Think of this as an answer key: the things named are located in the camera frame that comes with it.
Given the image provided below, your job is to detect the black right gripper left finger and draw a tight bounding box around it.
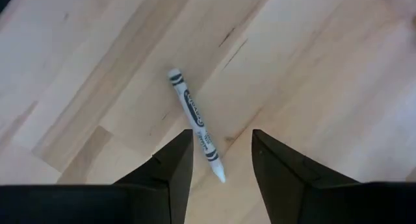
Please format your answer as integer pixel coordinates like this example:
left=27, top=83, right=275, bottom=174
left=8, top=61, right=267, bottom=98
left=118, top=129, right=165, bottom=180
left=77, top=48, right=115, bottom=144
left=114, top=129, right=194, bottom=224

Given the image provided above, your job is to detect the white crayon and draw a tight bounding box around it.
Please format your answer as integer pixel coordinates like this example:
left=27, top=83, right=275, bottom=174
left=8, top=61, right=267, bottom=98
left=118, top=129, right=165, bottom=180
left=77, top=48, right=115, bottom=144
left=167, top=68, right=227, bottom=184

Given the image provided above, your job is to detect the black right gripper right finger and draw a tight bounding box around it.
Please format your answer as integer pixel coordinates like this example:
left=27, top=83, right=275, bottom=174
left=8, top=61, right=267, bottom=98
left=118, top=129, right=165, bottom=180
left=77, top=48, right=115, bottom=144
left=252, top=129, right=358, bottom=224

